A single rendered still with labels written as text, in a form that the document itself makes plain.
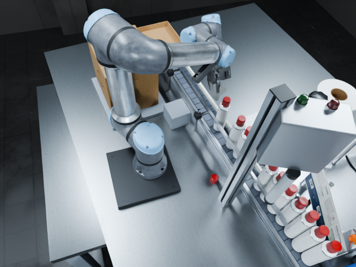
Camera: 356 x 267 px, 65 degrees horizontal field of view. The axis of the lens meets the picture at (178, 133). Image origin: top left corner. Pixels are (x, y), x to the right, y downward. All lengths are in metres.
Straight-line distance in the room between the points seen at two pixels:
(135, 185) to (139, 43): 0.64
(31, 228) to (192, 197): 1.30
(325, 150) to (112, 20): 0.64
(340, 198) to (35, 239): 1.80
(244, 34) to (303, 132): 1.39
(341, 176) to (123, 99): 0.99
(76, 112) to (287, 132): 1.08
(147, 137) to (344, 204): 0.86
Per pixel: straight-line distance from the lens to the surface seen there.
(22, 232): 2.22
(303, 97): 0.70
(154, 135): 1.06
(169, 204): 1.20
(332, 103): 0.73
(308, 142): 0.73
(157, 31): 1.92
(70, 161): 1.34
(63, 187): 1.29
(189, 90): 1.48
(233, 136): 1.21
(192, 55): 0.90
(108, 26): 0.82
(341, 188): 1.40
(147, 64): 0.78
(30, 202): 2.27
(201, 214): 1.20
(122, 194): 1.20
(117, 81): 0.95
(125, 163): 1.26
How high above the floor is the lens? 1.96
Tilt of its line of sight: 56 degrees down
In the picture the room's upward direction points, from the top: 6 degrees clockwise
